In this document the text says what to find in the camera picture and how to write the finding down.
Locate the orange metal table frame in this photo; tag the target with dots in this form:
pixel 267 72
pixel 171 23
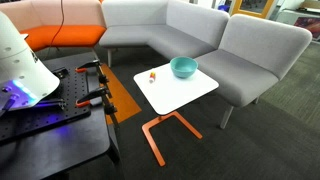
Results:
pixel 153 140

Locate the teal bowl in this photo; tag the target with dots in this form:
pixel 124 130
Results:
pixel 183 67

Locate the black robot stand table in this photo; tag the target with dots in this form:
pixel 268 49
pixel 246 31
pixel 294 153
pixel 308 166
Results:
pixel 66 146

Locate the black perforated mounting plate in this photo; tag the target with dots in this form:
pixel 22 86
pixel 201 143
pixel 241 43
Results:
pixel 71 96

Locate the grey corner sofa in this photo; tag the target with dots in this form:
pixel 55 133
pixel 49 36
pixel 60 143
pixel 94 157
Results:
pixel 146 36

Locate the red poster board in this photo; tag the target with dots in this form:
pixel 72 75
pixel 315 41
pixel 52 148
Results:
pixel 308 25

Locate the orange door frame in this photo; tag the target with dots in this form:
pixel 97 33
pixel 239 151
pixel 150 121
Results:
pixel 235 10

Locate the small white tube, red cap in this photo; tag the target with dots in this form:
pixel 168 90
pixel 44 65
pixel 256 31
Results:
pixel 152 77

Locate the small black bracket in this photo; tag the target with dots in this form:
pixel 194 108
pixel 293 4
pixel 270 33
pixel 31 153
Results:
pixel 61 72

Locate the orange floor strip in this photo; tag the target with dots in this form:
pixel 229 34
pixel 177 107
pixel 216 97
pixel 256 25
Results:
pixel 120 96

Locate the grey sofa seat with backrest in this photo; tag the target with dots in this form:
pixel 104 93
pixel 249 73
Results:
pixel 240 73

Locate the orange and pink sofa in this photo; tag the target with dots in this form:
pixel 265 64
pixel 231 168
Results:
pixel 66 35

